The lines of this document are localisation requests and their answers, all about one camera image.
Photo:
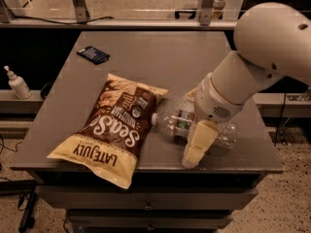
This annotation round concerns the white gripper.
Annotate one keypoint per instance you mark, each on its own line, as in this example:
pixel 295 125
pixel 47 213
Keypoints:
pixel 211 103

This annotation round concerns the clear plastic water bottle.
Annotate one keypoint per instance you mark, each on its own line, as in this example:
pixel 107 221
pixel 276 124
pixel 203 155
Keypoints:
pixel 176 126

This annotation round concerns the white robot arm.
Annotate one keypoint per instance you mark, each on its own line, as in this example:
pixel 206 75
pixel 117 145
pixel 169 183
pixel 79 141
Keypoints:
pixel 272 41

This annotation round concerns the brown Late July chip bag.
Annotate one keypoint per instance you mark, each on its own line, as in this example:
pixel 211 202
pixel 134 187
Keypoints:
pixel 115 131

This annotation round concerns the white pump dispenser bottle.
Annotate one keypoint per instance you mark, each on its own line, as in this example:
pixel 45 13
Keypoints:
pixel 18 84

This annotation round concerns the grey drawer cabinet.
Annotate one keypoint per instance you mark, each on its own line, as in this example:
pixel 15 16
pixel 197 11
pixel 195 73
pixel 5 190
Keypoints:
pixel 153 204

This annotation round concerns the small dark blue packet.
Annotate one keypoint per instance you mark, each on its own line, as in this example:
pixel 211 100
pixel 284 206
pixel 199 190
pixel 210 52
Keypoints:
pixel 93 55

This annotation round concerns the black power strip on floor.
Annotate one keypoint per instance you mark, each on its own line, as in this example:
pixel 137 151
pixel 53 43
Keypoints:
pixel 27 220

